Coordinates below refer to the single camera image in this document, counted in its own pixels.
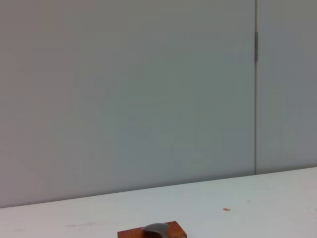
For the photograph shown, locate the blue handled metal spoon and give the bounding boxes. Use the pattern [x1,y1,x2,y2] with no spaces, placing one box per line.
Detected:
[141,223,169,238]

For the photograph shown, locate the red-brown wooden block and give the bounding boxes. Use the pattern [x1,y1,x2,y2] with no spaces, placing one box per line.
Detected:
[117,220,187,238]

